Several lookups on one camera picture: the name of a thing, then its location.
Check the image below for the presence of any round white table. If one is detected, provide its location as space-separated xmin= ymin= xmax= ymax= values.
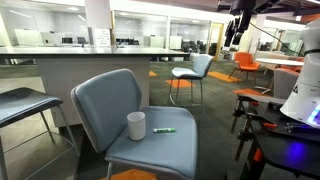
xmin=254 ymin=57 xmax=305 ymax=95

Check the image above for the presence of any blue-grey high chair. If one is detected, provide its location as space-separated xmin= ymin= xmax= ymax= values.
xmin=168 ymin=53 xmax=214 ymax=107

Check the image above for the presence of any yellow door frame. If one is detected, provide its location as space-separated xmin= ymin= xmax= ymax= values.
xmin=208 ymin=21 xmax=226 ymax=62

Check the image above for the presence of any white mug cup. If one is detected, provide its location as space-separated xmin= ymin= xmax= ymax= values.
xmin=126 ymin=111 xmax=147 ymax=142

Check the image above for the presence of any green and white pen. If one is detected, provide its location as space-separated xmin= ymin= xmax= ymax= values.
xmin=153 ymin=127 xmax=177 ymax=134

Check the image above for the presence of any white paper sign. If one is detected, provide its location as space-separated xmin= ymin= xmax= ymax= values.
xmin=94 ymin=28 xmax=112 ymax=47

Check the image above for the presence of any orange clamp handle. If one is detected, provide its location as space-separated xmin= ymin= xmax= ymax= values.
xmin=261 ymin=122 xmax=278 ymax=130
xmin=253 ymin=147 xmax=264 ymax=163

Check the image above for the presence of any long grey counter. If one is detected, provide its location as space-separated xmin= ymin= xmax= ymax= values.
xmin=0 ymin=45 xmax=190 ymax=128

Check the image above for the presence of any blue-grey upholstered chair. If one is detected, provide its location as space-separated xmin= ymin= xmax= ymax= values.
xmin=70 ymin=68 xmax=199 ymax=180

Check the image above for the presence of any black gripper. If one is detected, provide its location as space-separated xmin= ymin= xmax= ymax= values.
xmin=223 ymin=9 xmax=254 ymax=48

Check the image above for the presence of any orange armchair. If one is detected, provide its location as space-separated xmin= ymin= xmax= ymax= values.
xmin=228 ymin=51 xmax=262 ymax=86

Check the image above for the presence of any grey lounge chair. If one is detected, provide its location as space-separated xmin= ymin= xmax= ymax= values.
xmin=273 ymin=67 xmax=300 ymax=100

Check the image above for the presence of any dark grey bar stool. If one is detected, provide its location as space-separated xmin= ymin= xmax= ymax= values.
xmin=0 ymin=87 xmax=81 ymax=180

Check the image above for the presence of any white square pillar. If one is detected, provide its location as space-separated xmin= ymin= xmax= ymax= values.
xmin=83 ymin=0 xmax=112 ymax=48

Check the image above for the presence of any black folding workbench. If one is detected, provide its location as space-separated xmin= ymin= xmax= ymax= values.
xmin=229 ymin=93 xmax=320 ymax=180

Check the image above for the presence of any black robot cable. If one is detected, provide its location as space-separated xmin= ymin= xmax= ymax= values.
xmin=248 ymin=21 xmax=306 ymax=58

